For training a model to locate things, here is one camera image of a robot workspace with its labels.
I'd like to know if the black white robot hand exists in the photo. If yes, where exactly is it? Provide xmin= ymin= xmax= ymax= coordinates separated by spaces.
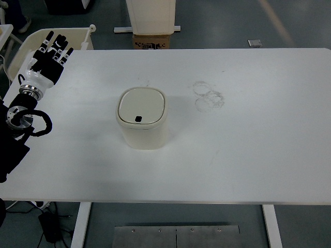
xmin=19 ymin=31 xmax=73 ymax=100

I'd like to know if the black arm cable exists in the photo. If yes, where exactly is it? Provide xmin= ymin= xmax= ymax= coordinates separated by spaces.
xmin=11 ymin=109 xmax=53 ymax=137

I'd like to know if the black power adapter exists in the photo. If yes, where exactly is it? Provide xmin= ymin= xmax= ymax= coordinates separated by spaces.
xmin=38 ymin=212 xmax=62 ymax=243

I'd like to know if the cardboard box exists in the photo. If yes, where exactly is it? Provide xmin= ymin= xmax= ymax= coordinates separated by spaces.
xmin=132 ymin=35 xmax=171 ymax=50

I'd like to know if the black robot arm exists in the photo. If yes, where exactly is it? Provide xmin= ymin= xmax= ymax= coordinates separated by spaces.
xmin=1 ymin=93 xmax=37 ymax=183

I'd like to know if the white table leg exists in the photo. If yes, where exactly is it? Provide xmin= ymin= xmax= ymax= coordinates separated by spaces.
xmin=262 ymin=205 xmax=283 ymax=248
xmin=70 ymin=202 xmax=92 ymax=248

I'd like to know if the grey metal floor bar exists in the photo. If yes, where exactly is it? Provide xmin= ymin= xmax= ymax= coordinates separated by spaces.
xmin=113 ymin=25 xmax=181 ymax=34

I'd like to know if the small grey floor plate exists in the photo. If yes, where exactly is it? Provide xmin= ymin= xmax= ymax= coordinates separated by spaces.
xmin=247 ymin=39 xmax=263 ymax=48

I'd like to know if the right white table leg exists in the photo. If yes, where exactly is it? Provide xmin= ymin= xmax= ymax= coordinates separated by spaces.
xmin=262 ymin=205 xmax=283 ymax=248

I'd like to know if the person's shoe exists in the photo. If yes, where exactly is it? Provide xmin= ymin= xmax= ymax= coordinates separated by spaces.
xmin=18 ymin=15 xmax=32 ymax=34

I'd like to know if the cream trash can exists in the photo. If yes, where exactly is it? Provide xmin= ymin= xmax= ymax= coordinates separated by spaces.
xmin=116 ymin=87 xmax=168 ymax=150

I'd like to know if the left white table leg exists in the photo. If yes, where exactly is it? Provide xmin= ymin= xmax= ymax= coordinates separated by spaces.
xmin=70 ymin=202 xmax=92 ymax=248

